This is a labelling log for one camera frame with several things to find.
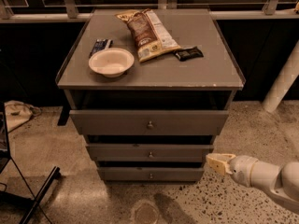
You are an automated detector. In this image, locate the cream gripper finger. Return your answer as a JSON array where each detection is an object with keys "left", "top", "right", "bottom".
[{"left": 206, "top": 153, "right": 235, "bottom": 175}]

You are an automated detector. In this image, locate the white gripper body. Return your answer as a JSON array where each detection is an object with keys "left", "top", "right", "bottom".
[{"left": 229, "top": 155, "right": 258, "bottom": 188}]

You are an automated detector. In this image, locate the grey bottom drawer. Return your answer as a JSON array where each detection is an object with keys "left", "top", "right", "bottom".
[{"left": 98, "top": 167, "right": 204, "bottom": 182}]

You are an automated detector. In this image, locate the grey drawer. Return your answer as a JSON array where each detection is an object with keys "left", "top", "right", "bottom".
[
  {"left": 70, "top": 110, "right": 228, "bottom": 135},
  {"left": 98, "top": 167, "right": 204, "bottom": 182},
  {"left": 86, "top": 144, "right": 214, "bottom": 162}
]

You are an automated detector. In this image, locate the grey drawer cabinet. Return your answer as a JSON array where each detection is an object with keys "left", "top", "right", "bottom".
[{"left": 56, "top": 9, "right": 245, "bottom": 170}]

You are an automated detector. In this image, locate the grey middle drawer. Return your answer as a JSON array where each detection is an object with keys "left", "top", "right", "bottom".
[{"left": 86, "top": 144, "right": 214, "bottom": 162}]

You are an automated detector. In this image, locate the grey top drawer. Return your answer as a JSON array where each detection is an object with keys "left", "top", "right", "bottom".
[{"left": 70, "top": 110, "right": 228, "bottom": 135}]

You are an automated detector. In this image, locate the white slanted pole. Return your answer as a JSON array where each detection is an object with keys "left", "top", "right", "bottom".
[{"left": 262, "top": 41, "right": 299, "bottom": 113}]

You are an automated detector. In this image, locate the black snack packet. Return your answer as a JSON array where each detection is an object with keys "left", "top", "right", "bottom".
[{"left": 173, "top": 47, "right": 204, "bottom": 62}]

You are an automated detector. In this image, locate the brown chip bag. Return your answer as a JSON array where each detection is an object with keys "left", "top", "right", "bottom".
[{"left": 116, "top": 8, "right": 180, "bottom": 63}]

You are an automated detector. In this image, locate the white paper bowl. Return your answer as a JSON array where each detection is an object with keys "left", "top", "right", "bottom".
[{"left": 89, "top": 48, "right": 135, "bottom": 77}]

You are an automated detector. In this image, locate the blue snack bar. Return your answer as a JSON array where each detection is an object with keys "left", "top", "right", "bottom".
[{"left": 89, "top": 39, "right": 113, "bottom": 57}]

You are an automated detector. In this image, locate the beige cloth bag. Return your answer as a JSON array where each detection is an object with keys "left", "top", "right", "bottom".
[{"left": 5, "top": 101, "right": 42, "bottom": 132}]

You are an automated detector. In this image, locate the metal window railing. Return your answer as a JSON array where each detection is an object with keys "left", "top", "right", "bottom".
[{"left": 0, "top": 0, "right": 299, "bottom": 22}]

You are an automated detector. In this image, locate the black folding stand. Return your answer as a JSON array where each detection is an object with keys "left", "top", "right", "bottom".
[{"left": 0, "top": 101, "right": 62, "bottom": 224}]

